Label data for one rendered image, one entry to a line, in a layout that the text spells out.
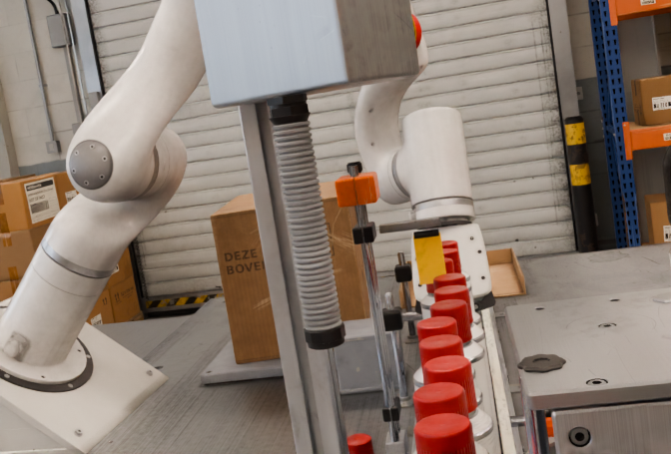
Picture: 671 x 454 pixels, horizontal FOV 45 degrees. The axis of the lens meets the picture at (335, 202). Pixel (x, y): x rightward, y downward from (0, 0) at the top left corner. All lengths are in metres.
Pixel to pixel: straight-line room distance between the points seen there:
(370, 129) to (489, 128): 4.03
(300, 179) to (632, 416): 0.37
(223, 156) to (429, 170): 4.48
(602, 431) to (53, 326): 1.09
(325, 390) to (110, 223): 0.60
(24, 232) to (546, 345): 4.14
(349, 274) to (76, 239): 0.46
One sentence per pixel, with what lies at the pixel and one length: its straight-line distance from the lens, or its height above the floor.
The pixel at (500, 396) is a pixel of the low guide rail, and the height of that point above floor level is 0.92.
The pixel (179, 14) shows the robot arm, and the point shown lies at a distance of 1.20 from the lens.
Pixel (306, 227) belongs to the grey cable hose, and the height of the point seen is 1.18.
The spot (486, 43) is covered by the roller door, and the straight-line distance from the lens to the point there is 5.17.
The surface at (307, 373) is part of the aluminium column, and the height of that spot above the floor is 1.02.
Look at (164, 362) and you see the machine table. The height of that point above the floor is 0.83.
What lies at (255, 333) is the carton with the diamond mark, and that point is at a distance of 1.44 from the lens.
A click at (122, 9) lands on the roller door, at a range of 5.79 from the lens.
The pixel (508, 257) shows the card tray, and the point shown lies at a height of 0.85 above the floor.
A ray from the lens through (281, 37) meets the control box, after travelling 0.67.
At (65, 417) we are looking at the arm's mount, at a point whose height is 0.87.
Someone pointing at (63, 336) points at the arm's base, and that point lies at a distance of 1.37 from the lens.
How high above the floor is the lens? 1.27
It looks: 7 degrees down
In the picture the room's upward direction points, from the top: 9 degrees counter-clockwise
